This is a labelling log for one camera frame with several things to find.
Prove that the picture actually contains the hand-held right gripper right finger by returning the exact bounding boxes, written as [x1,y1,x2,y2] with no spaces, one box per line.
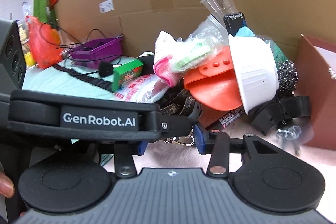
[194,125,280,178]

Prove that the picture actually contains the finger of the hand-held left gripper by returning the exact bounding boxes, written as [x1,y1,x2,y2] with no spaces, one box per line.
[141,110,195,140]

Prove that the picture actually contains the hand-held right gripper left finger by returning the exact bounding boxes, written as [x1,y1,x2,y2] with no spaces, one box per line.
[98,140,148,179]

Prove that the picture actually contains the brown patterned strap with clasp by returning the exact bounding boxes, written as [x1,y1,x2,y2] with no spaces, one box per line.
[157,88,201,147]

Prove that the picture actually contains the white glove with pink cuff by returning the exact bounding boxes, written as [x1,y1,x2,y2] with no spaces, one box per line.
[153,31,185,88]

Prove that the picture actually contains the brown cardboard box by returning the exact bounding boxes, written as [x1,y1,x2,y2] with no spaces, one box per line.
[293,34,336,154]

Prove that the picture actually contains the person's left hand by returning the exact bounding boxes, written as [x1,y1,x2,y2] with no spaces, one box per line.
[0,173,27,218]

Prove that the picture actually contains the red black packet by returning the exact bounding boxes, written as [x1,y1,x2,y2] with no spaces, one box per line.
[202,105,245,130]

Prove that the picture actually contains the green cloth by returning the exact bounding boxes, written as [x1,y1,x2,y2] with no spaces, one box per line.
[22,55,138,102]

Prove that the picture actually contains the white tissue packet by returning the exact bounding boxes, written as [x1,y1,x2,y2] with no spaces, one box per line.
[113,73,169,104]

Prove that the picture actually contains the orange silicone mitt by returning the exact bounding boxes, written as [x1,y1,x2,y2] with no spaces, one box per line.
[183,46,244,112]

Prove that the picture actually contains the green cardboard box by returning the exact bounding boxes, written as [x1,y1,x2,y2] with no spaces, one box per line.
[111,58,144,92]

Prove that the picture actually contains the purple plastic basket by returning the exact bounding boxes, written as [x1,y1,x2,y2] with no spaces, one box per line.
[70,35,124,70]

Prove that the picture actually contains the pink towel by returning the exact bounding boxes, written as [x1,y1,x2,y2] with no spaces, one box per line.
[101,118,336,217]

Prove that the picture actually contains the black flat case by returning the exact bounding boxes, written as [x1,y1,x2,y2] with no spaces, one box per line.
[136,51,156,75]

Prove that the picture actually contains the orange plastic bag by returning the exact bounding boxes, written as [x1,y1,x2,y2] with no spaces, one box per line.
[25,15,63,70]

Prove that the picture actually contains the clear bag of green pieces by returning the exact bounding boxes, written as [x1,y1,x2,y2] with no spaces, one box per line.
[170,15,229,74]

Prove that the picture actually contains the white ribbed bowl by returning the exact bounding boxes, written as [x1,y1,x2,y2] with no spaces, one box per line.
[227,34,279,115]

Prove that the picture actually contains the steel wool scrubber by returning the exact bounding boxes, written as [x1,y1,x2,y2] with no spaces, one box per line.
[274,60,299,95]

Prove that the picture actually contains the green paper bag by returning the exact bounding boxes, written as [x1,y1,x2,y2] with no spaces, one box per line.
[33,0,57,25]

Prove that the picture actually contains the dark green packet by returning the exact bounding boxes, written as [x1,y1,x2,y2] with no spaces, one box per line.
[255,34,290,65]

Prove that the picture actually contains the blue bottle cap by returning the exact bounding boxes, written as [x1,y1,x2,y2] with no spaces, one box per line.
[235,26,256,38]

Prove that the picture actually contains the clear plastic cup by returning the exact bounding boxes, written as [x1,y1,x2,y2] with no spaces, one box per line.
[200,0,237,20]

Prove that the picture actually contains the black strap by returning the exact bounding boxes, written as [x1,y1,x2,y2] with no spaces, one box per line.
[53,63,116,95]

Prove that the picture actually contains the black cable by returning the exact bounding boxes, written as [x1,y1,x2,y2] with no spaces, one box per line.
[39,21,124,76]

